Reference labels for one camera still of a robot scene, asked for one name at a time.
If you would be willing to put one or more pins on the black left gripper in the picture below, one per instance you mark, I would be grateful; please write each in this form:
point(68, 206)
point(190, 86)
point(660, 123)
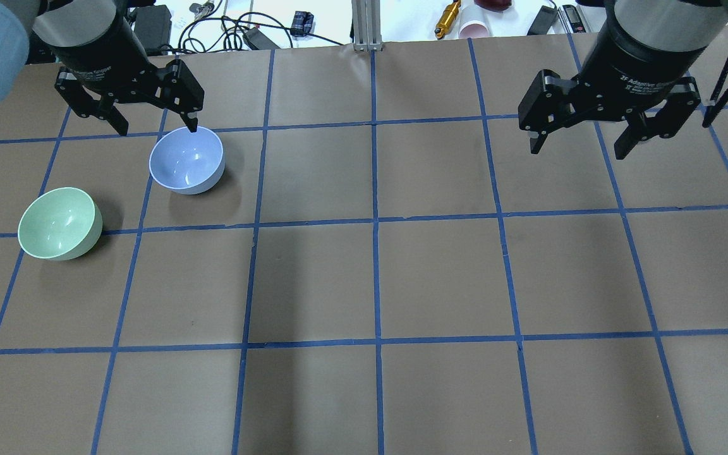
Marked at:
point(106, 58)

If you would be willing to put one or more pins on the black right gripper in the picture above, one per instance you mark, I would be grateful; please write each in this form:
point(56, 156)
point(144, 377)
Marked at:
point(636, 63)

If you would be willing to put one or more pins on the green bowl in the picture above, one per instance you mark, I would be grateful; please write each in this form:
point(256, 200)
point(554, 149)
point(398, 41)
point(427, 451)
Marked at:
point(60, 225)

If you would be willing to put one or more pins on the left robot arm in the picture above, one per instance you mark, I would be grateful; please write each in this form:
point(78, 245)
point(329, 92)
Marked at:
point(16, 27)

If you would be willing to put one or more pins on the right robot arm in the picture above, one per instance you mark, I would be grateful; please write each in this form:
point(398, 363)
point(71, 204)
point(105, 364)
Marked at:
point(636, 72)

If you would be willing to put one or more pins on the blue bowl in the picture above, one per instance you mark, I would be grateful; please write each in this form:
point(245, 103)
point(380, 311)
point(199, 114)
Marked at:
point(188, 162)

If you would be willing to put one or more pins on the black power adapter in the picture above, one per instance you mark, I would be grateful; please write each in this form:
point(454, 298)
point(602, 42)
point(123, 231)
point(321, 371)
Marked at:
point(152, 25)

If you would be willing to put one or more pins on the black remote device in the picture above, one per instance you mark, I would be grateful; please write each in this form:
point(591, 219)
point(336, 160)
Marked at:
point(543, 21)

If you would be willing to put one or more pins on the red mango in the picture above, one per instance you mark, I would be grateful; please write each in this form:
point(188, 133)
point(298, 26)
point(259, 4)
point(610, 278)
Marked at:
point(494, 5)

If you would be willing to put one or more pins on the pink paper cup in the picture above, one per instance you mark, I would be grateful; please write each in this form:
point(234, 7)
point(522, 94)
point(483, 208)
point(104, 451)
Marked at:
point(474, 29)

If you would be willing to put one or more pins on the small blue black device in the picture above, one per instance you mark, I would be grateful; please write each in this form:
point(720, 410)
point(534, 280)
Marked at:
point(302, 24)

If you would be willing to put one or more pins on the aluminium frame post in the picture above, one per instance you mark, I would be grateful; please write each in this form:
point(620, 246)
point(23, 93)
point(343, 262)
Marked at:
point(366, 20)

